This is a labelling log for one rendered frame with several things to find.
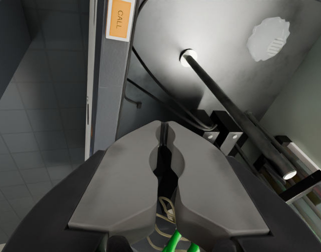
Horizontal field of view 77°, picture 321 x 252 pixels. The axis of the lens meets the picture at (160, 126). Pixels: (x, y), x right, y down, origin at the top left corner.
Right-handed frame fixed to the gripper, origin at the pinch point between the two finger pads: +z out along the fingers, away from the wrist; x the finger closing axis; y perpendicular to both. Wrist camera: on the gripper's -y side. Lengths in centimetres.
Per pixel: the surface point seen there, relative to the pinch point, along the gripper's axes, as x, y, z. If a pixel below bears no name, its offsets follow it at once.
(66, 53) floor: -53, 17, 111
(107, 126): -9.1, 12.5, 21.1
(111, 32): -6.5, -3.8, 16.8
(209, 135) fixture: 11.1, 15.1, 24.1
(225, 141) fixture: 15.5, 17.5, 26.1
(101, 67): -8.7, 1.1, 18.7
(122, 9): -5.1, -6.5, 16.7
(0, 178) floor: -124, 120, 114
